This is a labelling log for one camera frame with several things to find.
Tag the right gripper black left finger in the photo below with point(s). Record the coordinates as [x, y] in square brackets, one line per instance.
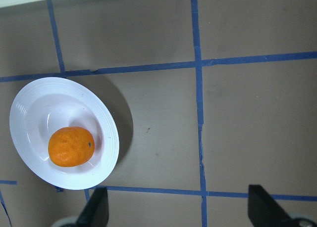
[96, 211]

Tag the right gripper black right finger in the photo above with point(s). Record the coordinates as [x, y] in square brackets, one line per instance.
[264, 211]

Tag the orange fruit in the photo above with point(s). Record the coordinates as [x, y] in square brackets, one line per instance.
[71, 146]

